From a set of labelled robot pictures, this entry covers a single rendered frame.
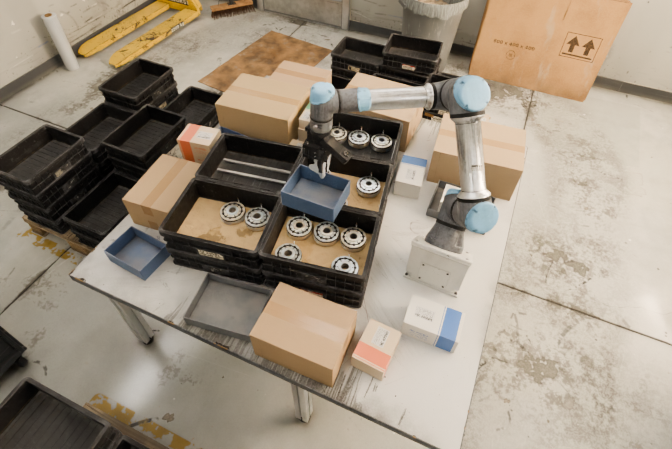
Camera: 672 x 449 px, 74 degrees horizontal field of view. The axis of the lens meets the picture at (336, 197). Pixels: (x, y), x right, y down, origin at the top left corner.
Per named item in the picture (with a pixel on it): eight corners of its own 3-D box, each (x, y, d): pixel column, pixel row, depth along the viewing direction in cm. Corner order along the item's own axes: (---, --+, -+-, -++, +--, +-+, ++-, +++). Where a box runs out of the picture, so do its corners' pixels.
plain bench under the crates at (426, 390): (491, 227, 288) (528, 146, 236) (422, 496, 189) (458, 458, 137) (275, 157, 329) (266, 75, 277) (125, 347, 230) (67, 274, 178)
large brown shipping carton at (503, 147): (513, 160, 229) (526, 130, 214) (509, 201, 209) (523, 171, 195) (436, 143, 237) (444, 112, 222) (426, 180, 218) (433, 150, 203)
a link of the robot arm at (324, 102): (339, 92, 134) (312, 94, 132) (337, 122, 141) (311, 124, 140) (334, 79, 139) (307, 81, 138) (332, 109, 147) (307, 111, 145)
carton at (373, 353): (369, 327, 166) (371, 317, 160) (399, 341, 162) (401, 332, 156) (350, 364, 156) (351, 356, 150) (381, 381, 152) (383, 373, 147)
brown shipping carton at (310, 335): (355, 331, 164) (357, 311, 152) (332, 388, 151) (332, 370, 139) (283, 303, 172) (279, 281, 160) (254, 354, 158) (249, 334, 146)
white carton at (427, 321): (460, 324, 167) (465, 313, 160) (453, 353, 159) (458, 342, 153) (408, 306, 172) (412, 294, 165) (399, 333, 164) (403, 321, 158)
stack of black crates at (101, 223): (125, 196, 281) (112, 170, 264) (164, 211, 274) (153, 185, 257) (77, 242, 257) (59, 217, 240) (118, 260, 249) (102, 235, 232)
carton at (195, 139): (222, 141, 212) (220, 129, 206) (212, 158, 204) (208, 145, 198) (192, 135, 214) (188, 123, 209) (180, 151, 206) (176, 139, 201)
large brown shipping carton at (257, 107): (310, 117, 249) (309, 87, 234) (290, 151, 230) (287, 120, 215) (246, 102, 258) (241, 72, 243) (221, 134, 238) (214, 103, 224)
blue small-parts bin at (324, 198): (349, 193, 161) (350, 180, 156) (333, 222, 152) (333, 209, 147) (300, 177, 166) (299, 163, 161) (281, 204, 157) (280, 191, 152)
